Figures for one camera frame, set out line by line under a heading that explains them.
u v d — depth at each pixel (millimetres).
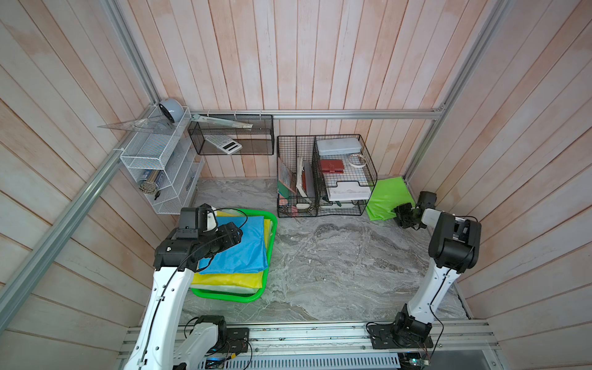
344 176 933
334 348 730
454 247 569
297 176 1040
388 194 1094
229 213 942
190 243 468
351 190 905
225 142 977
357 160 1008
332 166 952
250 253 798
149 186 773
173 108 835
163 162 699
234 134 1040
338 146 1038
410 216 902
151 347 373
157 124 860
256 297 732
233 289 763
